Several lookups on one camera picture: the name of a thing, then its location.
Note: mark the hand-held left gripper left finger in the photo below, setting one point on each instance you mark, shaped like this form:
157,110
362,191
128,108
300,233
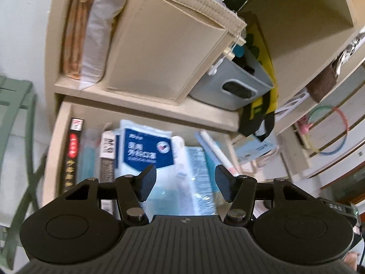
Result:
147,185

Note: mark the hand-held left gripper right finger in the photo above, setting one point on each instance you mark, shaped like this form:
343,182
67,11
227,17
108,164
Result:
225,182

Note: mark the beige wooden drawer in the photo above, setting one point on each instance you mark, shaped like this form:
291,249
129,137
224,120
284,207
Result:
55,137

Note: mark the large clear light blue packet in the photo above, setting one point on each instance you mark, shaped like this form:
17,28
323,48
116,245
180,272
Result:
196,177

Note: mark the white tube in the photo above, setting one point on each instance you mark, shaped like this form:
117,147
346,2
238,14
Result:
216,151

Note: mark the blue white mask packet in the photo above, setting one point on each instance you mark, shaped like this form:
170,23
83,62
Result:
148,145

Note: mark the black white box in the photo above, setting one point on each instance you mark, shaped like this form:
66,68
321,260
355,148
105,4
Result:
107,154

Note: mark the thin clear blue mask packet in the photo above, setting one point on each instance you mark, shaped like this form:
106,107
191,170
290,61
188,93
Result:
89,154

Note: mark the green red blue hoop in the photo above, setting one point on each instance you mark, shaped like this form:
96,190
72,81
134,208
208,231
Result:
348,128

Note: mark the black box red label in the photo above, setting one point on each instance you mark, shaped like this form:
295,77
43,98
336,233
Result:
72,154

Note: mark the pink toy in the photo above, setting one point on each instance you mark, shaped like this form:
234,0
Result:
303,125

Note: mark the large grey plastic bin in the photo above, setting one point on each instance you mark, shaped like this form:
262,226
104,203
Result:
228,80

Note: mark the white cut-out panel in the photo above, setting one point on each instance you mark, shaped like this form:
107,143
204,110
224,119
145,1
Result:
290,102

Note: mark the yellow black tote bag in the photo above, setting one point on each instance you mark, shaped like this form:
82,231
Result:
262,62

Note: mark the brown wicker basket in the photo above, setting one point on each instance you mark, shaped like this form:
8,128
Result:
325,82

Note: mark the cream pump bottle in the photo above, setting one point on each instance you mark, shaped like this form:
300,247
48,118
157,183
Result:
228,52

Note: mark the blue bag roll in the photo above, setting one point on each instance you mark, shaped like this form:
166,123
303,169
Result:
239,52

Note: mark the beige felt organizer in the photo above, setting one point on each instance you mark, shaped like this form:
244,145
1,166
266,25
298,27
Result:
165,51

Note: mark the green chair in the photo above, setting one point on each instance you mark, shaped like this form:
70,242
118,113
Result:
17,105

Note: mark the shiny silver ribbon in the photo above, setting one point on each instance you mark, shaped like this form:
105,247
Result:
350,48

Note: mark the white padded mailer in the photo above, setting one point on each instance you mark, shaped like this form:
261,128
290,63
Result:
98,28

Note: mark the stack of brown envelopes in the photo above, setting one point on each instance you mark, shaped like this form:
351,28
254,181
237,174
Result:
75,34

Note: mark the beige wooden shelf unit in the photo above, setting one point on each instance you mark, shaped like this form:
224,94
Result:
299,11

